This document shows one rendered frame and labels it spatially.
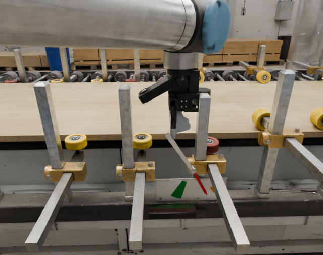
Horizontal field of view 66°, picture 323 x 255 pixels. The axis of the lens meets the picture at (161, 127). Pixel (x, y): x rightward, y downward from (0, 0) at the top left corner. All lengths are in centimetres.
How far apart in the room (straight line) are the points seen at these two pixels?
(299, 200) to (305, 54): 374
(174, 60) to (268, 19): 836
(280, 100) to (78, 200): 79
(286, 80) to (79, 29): 68
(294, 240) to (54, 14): 163
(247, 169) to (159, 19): 97
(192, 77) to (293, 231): 121
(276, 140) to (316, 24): 382
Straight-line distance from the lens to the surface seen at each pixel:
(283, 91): 86
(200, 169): 89
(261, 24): 886
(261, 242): 163
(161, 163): 113
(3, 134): 116
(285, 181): 132
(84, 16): 29
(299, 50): 467
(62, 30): 29
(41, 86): 82
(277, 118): 89
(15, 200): 111
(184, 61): 64
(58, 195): 84
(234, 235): 66
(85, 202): 100
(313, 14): 463
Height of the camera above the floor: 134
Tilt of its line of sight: 25 degrees down
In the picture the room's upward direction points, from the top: straight up
